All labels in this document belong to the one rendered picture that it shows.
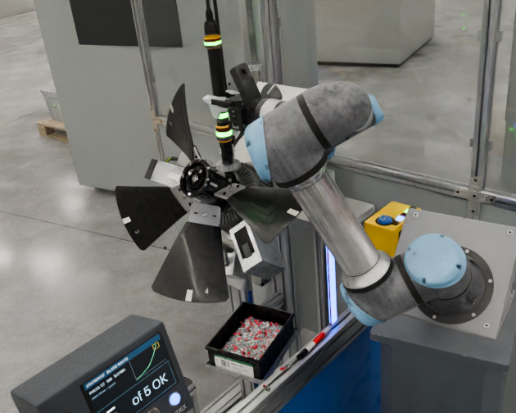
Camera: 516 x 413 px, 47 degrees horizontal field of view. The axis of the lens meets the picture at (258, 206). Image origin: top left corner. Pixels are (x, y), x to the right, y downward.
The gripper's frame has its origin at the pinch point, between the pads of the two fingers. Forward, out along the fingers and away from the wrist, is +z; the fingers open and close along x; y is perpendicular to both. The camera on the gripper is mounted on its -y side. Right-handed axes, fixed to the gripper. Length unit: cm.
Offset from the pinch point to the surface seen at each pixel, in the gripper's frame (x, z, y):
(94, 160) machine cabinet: 111, 267, 122
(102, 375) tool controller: -72, -43, 22
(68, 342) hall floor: -6, 128, 148
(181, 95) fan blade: 10.7, 26.5, 7.2
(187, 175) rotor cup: -5.5, 9.2, 24.6
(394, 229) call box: 22, -44, 39
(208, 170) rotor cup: -3.7, 1.8, 21.9
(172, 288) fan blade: -24, 0, 51
